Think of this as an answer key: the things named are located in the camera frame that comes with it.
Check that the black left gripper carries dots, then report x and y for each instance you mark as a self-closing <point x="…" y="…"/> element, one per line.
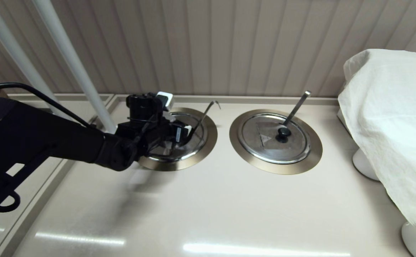
<point x="147" y="137"/>

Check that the steel lid with black knob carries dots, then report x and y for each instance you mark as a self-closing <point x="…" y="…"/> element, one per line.
<point x="193" y="150"/>
<point x="265" y="150"/>

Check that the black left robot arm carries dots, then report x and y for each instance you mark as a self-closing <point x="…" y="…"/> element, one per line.
<point x="33" y="135"/>

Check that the thick white support pole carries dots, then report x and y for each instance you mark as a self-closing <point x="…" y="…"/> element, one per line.
<point x="75" y="64"/>

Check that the thin grey-white support pole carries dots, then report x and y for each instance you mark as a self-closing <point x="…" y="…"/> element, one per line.
<point x="19" y="57"/>

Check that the white cloth covered appliance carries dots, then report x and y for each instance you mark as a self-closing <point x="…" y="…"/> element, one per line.
<point x="390" y="125"/>

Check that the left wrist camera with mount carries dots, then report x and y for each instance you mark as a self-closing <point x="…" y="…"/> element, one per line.
<point x="142" y="107"/>

